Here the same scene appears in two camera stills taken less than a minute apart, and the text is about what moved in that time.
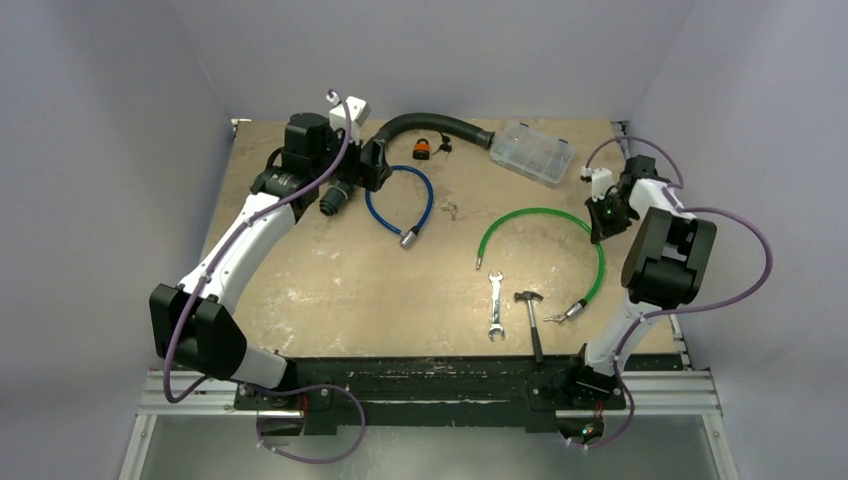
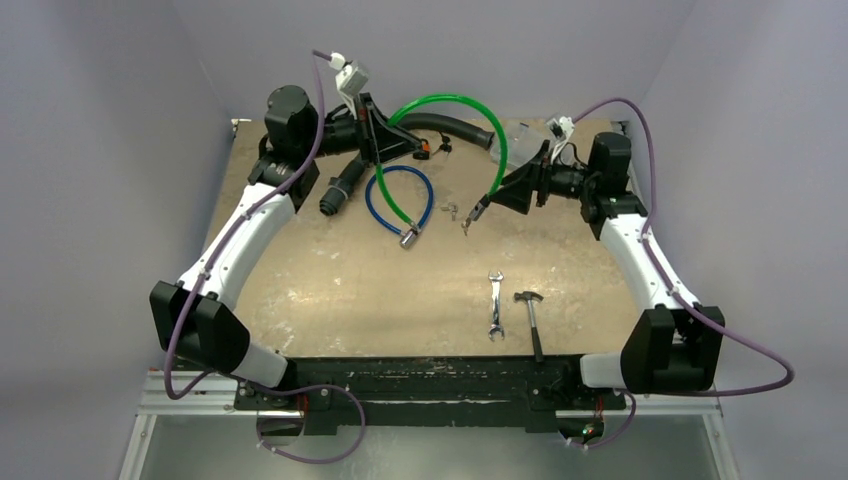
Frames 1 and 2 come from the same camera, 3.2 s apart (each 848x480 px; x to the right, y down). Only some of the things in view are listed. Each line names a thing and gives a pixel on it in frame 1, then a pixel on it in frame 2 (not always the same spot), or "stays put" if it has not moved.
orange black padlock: [421, 149] stays put
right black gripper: [610, 208] -> [536, 180]
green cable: [559, 212] -> [478, 208]
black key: [446, 146] stays put
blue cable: [408, 237] stays put
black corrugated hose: [337, 191] stays put
